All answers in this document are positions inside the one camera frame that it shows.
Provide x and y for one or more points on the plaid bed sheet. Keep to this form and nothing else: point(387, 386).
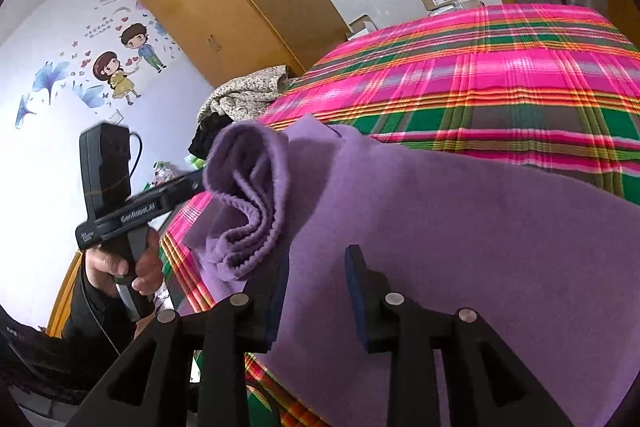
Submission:
point(475, 57)

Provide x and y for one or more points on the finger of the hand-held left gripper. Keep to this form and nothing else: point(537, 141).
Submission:
point(187, 189)

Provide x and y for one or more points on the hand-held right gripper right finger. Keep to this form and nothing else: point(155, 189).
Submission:
point(356, 302)

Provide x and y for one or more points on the grey plastic package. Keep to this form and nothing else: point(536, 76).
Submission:
point(460, 6)

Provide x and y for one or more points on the black garment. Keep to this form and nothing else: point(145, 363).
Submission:
point(207, 137)

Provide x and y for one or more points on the pile of medicine boxes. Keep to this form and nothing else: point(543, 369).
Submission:
point(167, 172)

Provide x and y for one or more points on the cartoon couple wall sticker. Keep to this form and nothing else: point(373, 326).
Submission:
point(115, 67)

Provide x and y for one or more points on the pile of clothes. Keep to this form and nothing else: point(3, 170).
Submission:
point(245, 94)

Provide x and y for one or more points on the person's left forearm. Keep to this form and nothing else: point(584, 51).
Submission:
point(65, 352)

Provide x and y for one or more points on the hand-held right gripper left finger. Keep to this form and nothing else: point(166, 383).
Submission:
point(280, 302)

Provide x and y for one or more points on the person's left hand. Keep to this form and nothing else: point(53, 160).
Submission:
point(100, 264)

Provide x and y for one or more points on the purple fleece garment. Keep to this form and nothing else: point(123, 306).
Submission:
point(450, 232)

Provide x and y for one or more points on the white cardboard box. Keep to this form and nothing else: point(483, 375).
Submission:
point(361, 28)

